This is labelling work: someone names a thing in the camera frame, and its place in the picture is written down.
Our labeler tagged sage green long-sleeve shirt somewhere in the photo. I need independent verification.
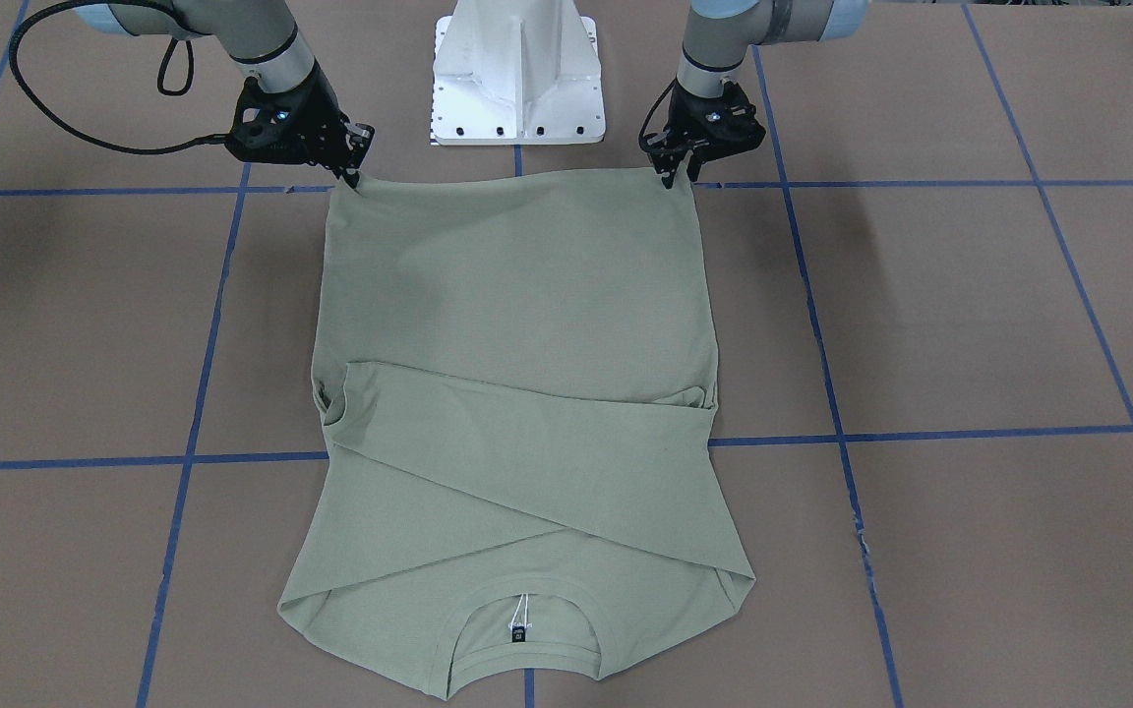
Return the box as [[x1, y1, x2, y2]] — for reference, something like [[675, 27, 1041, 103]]
[[276, 167, 756, 699]]

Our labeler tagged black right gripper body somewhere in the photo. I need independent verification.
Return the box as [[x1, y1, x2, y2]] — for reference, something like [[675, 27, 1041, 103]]
[[224, 63, 375, 179]]

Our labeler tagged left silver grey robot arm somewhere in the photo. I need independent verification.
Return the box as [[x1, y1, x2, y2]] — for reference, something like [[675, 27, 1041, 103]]
[[638, 1, 869, 189]]

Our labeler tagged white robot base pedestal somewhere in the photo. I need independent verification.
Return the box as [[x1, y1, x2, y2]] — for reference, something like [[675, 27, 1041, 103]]
[[429, 1, 607, 147]]

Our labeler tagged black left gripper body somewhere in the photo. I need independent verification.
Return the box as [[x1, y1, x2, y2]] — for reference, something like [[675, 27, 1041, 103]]
[[637, 80, 767, 174]]

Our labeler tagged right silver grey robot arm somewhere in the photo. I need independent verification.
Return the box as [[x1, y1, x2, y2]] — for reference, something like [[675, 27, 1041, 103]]
[[77, 1, 375, 188]]

